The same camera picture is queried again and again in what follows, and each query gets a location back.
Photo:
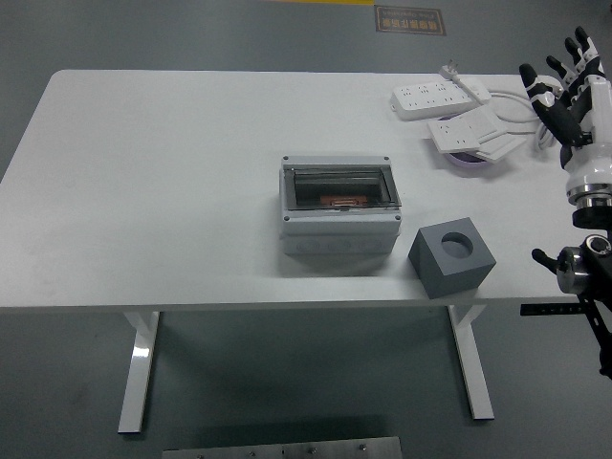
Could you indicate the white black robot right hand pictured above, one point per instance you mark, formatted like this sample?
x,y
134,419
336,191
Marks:
x,y
593,143

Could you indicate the orange cylindrical battery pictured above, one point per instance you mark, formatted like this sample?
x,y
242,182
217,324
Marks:
x,y
344,201

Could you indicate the grey plastic enclosure box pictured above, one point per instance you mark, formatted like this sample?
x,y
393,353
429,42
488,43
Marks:
x,y
334,229

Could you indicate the smoky transparent hinged box lid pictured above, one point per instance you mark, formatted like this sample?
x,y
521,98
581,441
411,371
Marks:
x,y
306,189

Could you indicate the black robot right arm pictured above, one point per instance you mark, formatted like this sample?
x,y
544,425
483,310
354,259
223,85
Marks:
x,y
588,268

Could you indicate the grey cube battery holder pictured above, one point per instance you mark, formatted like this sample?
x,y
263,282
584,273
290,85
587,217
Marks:
x,y
454,277

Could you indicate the purple round dish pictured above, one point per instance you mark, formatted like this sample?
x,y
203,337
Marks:
x,y
466,163

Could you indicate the white socket panel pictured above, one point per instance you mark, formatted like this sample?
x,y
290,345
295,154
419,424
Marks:
x,y
459,129

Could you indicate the long white power strip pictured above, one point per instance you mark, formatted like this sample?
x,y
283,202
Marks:
x,y
430,100

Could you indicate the black table control panel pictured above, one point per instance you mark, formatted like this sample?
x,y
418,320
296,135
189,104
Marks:
x,y
550,310

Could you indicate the brown floor sign sticker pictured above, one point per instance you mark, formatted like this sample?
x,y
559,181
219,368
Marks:
x,y
410,20

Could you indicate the white table leg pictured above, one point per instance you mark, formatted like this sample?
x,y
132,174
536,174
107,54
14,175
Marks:
x,y
473,373
138,373

